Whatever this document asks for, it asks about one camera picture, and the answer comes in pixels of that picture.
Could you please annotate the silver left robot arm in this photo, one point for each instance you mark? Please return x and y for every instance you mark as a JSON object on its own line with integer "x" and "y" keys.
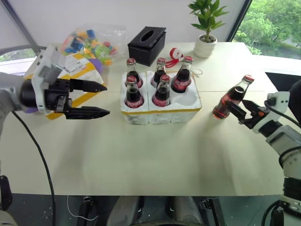
{"x": 9, "y": 89}

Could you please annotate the bag of colourful blocks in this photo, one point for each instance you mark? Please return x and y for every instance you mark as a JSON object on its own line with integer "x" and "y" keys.
{"x": 94, "y": 44}

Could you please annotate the black window frame post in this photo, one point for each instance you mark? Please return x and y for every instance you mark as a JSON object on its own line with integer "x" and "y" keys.
{"x": 238, "y": 20}

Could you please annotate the glass cola bottle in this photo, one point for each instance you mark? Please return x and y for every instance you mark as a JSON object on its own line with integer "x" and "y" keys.
{"x": 181, "y": 80}
{"x": 134, "y": 73}
{"x": 225, "y": 103}
{"x": 161, "y": 94}
{"x": 133, "y": 96}
{"x": 160, "y": 71}

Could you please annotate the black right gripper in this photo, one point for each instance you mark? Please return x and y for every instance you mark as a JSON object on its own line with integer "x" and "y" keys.
{"x": 257, "y": 115}

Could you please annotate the purple plastic bag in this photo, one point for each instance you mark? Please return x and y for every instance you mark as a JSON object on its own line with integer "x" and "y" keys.
{"x": 98, "y": 65}

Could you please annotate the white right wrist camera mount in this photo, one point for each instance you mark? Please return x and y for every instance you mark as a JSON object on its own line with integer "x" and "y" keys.
{"x": 279, "y": 97}

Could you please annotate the green plant in white pot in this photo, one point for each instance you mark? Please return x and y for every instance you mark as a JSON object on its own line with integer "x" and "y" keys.
{"x": 205, "y": 40}

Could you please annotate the black bracket under table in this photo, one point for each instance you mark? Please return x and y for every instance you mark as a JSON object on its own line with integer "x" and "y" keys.
{"x": 86, "y": 209}

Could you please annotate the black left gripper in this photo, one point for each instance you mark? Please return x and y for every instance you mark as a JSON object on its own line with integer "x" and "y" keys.
{"x": 55, "y": 94}

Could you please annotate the yellow-taped cardboard box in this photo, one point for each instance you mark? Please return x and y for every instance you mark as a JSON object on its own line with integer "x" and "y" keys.
{"x": 80, "y": 70}

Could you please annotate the black table leg frame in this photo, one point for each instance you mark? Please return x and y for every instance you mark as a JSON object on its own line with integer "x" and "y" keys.
{"x": 212, "y": 210}

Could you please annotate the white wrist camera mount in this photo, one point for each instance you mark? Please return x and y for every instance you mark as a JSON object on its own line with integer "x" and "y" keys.
{"x": 279, "y": 97}
{"x": 45, "y": 68}

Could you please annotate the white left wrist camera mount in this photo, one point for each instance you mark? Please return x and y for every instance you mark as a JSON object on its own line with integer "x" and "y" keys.
{"x": 45, "y": 68}

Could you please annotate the red white santa toy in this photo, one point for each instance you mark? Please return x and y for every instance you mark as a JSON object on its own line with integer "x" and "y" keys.
{"x": 176, "y": 54}

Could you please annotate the black tissue box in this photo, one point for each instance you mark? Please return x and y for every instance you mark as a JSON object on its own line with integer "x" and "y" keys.
{"x": 145, "y": 49}

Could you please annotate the white foam crate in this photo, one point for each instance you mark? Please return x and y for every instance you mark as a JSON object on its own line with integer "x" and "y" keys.
{"x": 164, "y": 115}

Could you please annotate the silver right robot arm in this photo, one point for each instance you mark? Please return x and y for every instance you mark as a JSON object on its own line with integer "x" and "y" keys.
{"x": 284, "y": 141}

